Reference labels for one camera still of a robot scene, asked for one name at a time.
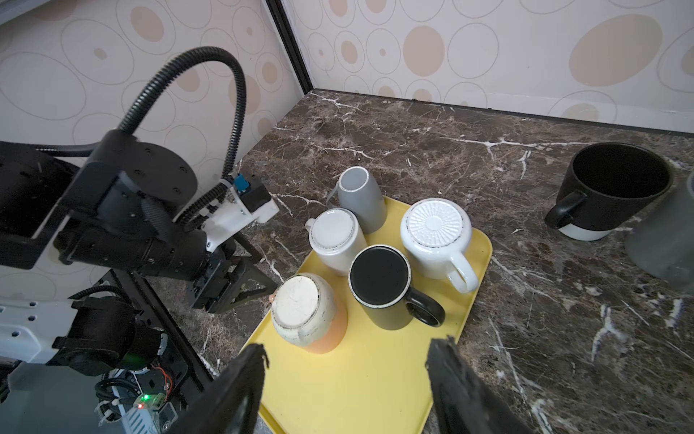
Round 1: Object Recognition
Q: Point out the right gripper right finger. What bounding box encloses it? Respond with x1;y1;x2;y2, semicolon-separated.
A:
426;336;531;434

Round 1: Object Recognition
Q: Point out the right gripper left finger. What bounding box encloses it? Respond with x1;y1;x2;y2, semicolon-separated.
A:
168;344;269;433

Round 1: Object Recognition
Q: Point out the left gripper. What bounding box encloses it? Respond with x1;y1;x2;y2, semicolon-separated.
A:
186;233;278;314

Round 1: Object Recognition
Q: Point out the large grey mug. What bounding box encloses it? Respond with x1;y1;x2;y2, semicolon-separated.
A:
625;175;693;295

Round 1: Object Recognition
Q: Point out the black mug white base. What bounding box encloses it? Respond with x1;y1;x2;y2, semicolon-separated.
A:
544;142;673;242

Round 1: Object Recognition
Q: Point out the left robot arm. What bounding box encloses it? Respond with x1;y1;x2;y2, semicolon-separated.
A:
1;130;278;376

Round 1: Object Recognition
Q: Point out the peach and cream mug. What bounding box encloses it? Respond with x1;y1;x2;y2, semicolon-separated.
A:
271;273;348;354

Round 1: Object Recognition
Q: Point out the white mug upside down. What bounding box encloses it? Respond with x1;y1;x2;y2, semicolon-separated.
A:
305;208;368;276

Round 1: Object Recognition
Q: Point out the small grey mug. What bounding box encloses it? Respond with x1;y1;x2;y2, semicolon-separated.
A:
325;166;387;234

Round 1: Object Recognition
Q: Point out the black mug white rim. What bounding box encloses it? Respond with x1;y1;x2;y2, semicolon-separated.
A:
348;244;446;331

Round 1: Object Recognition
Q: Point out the white ribbed mug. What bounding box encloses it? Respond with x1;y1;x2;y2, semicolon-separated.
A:
400;198;480;294

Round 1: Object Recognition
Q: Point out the green lit circuit board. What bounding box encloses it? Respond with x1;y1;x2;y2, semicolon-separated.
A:
121;393;178;434

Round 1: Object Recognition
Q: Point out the yellow plastic tray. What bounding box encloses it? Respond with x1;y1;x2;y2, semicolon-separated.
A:
240;194;494;434

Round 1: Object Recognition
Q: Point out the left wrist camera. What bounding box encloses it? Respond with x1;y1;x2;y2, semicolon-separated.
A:
201;175;279;252

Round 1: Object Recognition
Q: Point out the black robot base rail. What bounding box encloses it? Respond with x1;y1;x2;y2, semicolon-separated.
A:
0;268;261;434

